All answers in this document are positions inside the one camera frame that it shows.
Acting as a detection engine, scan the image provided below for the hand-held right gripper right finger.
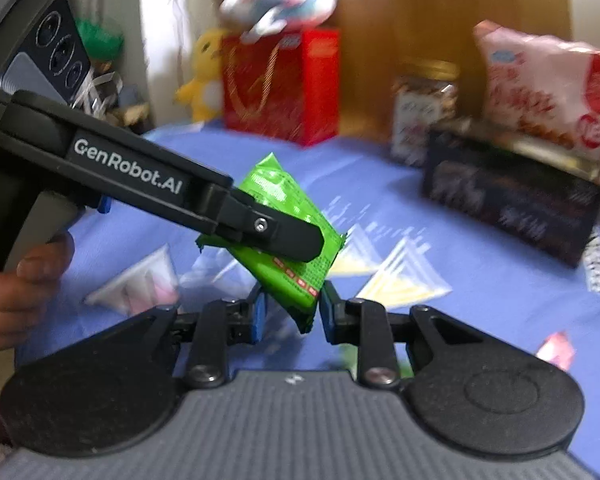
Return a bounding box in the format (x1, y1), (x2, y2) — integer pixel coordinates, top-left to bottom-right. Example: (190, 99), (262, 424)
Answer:
(318, 282), (486, 391)

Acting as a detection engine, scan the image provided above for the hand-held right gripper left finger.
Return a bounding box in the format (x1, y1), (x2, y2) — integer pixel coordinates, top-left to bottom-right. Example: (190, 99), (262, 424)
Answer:
(105, 285), (267, 390)

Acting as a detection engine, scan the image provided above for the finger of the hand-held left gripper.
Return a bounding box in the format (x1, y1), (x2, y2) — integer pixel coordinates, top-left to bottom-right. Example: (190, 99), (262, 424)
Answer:
(212, 185), (327, 262)

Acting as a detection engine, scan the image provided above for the bright green snack packet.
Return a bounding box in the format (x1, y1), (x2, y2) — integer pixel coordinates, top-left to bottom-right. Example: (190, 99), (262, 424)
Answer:
(194, 152), (348, 335)

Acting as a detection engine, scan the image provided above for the black cardboard box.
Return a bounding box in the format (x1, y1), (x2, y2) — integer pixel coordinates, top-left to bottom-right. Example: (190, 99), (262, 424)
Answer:
(421, 119), (600, 269)

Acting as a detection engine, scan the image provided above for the person's left hand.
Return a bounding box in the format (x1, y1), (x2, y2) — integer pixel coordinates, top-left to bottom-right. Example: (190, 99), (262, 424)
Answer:
(0, 232), (76, 352)

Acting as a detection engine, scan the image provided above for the blue printed blanket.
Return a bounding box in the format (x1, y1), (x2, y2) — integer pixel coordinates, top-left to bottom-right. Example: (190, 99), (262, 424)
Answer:
(17, 120), (600, 478)

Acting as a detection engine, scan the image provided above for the red carton box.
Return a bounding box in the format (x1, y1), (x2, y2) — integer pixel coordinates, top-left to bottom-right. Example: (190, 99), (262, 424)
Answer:
(277, 27), (342, 147)

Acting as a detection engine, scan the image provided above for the red gift box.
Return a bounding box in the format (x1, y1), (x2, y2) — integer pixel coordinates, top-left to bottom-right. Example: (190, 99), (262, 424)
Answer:
(222, 32), (306, 138)

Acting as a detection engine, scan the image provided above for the yellow duck plush toy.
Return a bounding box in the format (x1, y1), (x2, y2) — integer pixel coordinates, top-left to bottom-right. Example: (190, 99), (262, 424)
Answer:
(174, 27), (229, 122)

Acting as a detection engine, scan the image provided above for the cashew jar with gold lid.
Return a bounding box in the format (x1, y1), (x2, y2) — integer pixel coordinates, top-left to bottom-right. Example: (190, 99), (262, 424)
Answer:
(391, 59), (460, 167)

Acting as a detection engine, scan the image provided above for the small pink striped packet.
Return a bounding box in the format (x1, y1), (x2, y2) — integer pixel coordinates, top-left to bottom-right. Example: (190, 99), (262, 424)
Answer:
(536, 331), (577, 372)

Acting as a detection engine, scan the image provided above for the wooden headboard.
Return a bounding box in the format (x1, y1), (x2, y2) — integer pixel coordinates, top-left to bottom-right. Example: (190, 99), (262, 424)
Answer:
(214, 0), (573, 131)

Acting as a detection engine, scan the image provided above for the large pink snack bag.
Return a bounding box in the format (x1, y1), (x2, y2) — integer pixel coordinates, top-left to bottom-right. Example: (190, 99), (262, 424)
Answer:
(471, 20), (600, 162)

